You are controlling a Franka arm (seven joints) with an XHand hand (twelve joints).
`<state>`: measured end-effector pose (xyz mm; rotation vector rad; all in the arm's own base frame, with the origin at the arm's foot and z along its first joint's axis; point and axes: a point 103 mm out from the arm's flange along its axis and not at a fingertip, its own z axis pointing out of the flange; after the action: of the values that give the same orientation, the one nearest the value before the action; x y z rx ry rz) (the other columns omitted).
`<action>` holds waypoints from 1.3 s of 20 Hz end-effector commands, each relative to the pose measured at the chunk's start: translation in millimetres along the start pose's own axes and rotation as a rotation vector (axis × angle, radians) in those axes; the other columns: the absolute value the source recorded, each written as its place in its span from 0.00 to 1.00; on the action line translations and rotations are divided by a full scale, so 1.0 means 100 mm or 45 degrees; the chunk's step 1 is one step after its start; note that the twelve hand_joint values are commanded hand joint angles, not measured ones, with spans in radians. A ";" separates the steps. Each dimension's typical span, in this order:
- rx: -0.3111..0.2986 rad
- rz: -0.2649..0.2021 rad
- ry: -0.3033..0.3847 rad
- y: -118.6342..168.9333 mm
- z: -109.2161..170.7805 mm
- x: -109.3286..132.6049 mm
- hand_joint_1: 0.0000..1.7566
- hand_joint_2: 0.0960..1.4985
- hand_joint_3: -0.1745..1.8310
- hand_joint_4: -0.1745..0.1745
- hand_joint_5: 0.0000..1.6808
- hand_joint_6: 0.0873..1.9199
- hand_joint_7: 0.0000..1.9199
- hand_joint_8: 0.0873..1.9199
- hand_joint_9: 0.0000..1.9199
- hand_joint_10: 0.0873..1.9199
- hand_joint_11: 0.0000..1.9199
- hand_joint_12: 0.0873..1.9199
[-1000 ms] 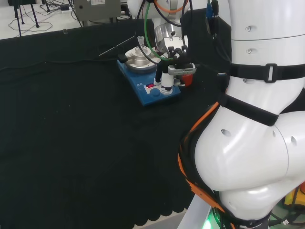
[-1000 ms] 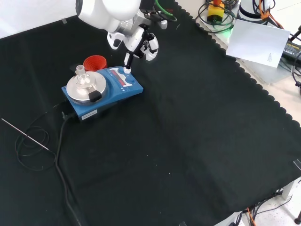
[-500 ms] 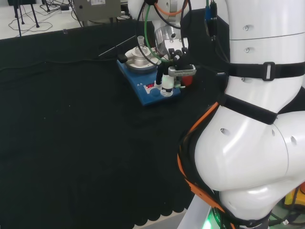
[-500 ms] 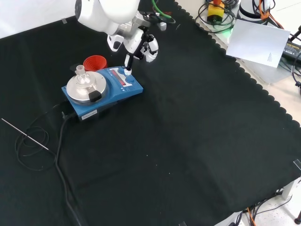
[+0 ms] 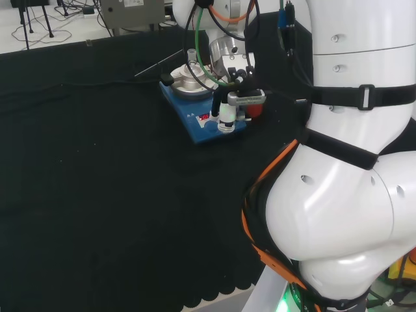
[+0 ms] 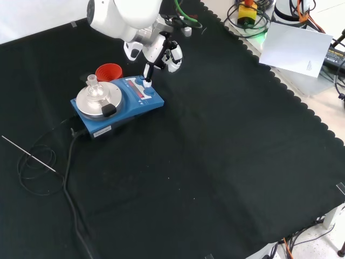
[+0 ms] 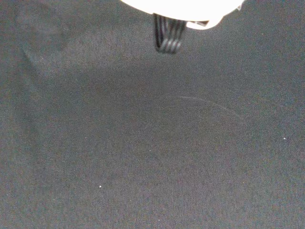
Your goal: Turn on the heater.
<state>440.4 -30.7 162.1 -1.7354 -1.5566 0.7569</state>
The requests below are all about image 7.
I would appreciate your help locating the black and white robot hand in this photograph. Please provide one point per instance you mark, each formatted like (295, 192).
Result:
(190, 9)

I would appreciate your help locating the black bench cloth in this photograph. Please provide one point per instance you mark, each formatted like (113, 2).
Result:
(143, 143)

